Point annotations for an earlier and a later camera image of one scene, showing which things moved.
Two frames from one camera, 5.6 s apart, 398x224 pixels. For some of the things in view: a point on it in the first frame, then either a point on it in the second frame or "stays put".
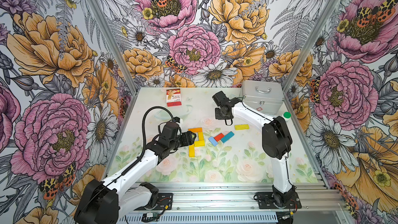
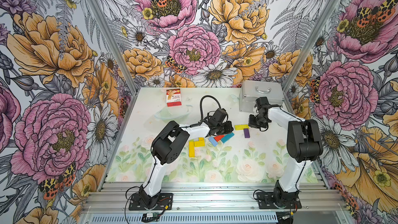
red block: (218, 137) stays put
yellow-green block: (239, 127) stays put
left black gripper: (187, 138) → (229, 128)
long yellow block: (192, 151) stays put
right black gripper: (217, 115) → (252, 124)
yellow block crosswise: (199, 143) stays put
